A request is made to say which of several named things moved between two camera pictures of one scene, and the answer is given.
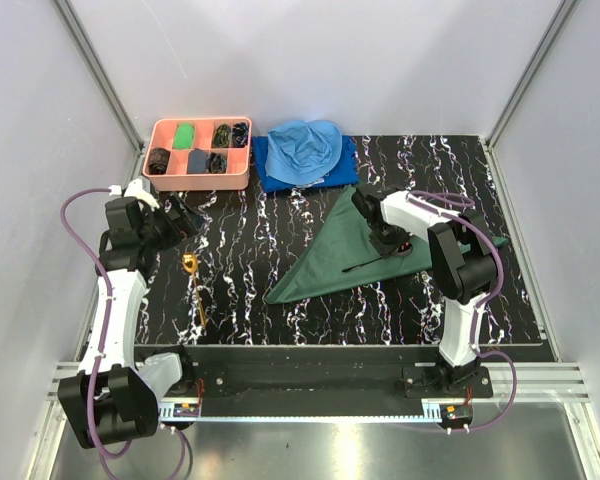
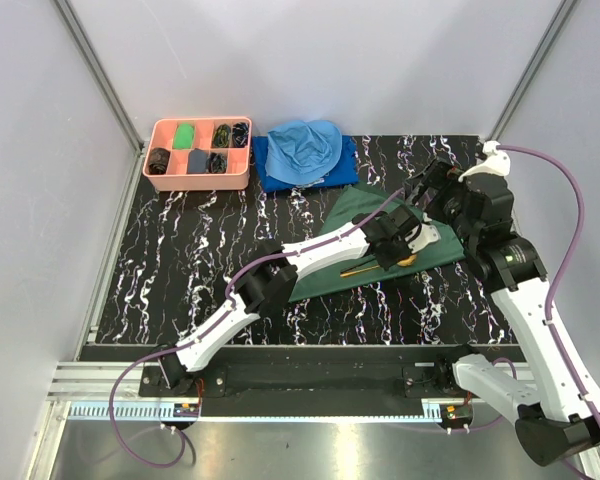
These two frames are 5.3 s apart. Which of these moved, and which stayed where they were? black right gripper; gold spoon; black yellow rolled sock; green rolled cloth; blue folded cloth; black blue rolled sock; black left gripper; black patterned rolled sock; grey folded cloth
Moved: black right gripper; black left gripper; gold spoon
Stayed: black patterned rolled sock; green rolled cloth; black yellow rolled sock; blue folded cloth; black blue rolled sock; grey folded cloth
